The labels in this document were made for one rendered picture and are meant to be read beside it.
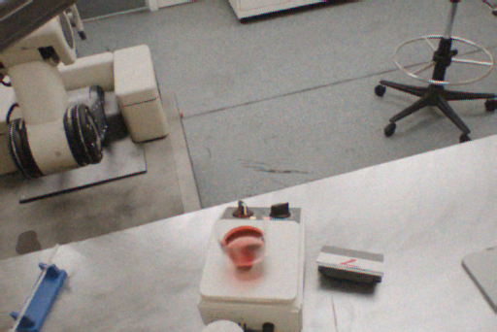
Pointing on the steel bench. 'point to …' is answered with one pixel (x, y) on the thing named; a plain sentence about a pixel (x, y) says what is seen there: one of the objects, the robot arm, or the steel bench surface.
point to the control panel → (285, 217)
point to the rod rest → (37, 308)
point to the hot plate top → (217, 280)
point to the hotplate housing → (285, 315)
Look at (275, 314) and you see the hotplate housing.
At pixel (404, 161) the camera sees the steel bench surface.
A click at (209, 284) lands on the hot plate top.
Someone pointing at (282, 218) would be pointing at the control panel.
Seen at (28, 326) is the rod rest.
